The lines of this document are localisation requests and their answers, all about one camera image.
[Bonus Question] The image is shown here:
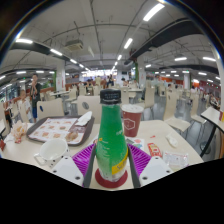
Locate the red paper cup with lid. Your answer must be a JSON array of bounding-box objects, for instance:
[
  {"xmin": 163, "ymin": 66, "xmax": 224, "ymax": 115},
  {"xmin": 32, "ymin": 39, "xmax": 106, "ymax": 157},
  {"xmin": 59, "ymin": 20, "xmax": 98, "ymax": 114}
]
[{"xmin": 121, "ymin": 104, "xmax": 145, "ymax": 138}]

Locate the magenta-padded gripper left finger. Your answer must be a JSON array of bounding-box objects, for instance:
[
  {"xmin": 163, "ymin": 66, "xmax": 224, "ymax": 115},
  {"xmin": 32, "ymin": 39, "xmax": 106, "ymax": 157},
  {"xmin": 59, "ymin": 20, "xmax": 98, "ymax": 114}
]
[{"xmin": 50, "ymin": 142, "xmax": 98, "ymax": 189}]

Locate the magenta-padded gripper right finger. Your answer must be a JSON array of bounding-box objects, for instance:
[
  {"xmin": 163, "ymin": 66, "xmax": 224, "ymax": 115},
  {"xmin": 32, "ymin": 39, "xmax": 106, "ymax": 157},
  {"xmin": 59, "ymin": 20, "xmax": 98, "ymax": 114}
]
[{"xmin": 127, "ymin": 142, "xmax": 174, "ymax": 189}]

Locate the white crumpled napkin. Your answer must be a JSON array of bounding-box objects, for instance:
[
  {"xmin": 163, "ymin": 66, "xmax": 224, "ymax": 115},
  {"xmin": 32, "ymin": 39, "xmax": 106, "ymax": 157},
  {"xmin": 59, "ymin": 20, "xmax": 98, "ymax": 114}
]
[{"xmin": 165, "ymin": 133, "xmax": 179, "ymax": 149}]

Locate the white folded napkin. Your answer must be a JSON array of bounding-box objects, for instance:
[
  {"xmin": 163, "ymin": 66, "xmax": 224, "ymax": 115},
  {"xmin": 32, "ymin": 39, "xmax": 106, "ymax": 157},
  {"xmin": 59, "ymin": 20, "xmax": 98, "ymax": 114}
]
[{"xmin": 74, "ymin": 110, "xmax": 93, "ymax": 127}]

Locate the white polka-dot mug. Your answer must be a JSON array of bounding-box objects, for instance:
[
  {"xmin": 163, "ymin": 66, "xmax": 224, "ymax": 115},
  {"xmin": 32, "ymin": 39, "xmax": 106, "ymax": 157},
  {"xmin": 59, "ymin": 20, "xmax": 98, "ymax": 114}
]
[{"xmin": 33, "ymin": 137, "xmax": 70, "ymax": 168}]

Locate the orange booth seat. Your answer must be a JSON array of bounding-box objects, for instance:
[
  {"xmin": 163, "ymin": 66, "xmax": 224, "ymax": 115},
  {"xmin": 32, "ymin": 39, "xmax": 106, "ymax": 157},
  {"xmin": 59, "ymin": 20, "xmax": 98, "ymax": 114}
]
[{"xmin": 218, "ymin": 128, "xmax": 224, "ymax": 159}]

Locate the green plastic drink bottle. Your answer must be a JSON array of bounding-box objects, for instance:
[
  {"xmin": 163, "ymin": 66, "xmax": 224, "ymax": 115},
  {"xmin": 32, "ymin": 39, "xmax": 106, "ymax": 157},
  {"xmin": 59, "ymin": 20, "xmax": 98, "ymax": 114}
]
[{"xmin": 95, "ymin": 88, "xmax": 129, "ymax": 183}]

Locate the group of beige chairs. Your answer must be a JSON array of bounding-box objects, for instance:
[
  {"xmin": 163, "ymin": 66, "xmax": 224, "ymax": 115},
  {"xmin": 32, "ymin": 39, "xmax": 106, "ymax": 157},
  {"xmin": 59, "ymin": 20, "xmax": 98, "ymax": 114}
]
[{"xmin": 9, "ymin": 78, "xmax": 208, "ymax": 134}]

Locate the ceiling air conditioner unit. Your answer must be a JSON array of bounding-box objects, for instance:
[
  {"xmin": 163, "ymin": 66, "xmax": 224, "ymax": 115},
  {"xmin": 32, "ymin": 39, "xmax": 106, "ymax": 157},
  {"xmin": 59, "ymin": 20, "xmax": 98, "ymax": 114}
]
[{"xmin": 64, "ymin": 39, "xmax": 84, "ymax": 52}]

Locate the crumpled food wrapper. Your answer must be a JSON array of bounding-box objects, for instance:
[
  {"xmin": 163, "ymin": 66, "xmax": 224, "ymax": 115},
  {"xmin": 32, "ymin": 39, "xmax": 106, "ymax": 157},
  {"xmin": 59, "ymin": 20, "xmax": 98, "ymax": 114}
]
[{"xmin": 10, "ymin": 119, "xmax": 28, "ymax": 144}]

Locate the dark tray with paper liner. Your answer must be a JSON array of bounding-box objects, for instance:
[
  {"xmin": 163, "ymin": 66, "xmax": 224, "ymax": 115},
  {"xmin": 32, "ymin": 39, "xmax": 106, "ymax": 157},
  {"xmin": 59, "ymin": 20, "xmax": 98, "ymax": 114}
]
[{"xmin": 26, "ymin": 115, "xmax": 96, "ymax": 146}]

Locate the group of ceiling lights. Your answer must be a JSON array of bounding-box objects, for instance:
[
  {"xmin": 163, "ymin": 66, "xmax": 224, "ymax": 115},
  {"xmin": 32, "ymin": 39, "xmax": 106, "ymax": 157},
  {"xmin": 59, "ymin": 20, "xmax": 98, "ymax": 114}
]
[{"xmin": 0, "ymin": 3, "xmax": 218, "ymax": 88}]

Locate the person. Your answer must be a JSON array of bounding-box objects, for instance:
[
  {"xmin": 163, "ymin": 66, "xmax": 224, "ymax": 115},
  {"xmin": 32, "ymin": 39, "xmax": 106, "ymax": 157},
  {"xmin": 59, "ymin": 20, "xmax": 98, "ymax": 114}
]
[
  {"xmin": 29, "ymin": 73, "xmax": 43, "ymax": 124},
  {"xmin": 18, "ymin": 89, "xmax": 34, "ymax": 124}
]

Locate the clear plastic bag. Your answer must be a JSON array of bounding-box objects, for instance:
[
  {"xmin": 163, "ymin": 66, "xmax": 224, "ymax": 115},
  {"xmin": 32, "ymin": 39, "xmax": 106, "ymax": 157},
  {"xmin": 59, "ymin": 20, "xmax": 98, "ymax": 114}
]
[{"xmin": 162, "ymin": 150, "xmax": 190, "ymax": 169}]

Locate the side table with black pedestal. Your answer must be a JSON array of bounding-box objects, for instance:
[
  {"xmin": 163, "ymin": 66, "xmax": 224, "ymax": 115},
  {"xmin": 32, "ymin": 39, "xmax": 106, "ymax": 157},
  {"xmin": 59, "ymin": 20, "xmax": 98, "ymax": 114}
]
[{"xmin": 199, "ymin": 106, "xmax": 224, "ymax": 158}]

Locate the red sauce packet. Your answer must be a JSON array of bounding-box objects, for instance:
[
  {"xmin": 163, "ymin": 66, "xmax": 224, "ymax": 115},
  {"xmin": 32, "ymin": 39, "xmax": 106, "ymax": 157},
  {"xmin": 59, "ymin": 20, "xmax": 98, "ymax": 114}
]
[{"xmin": 147, "ymin": 142, "xmax": 163, "ymax": 158}]

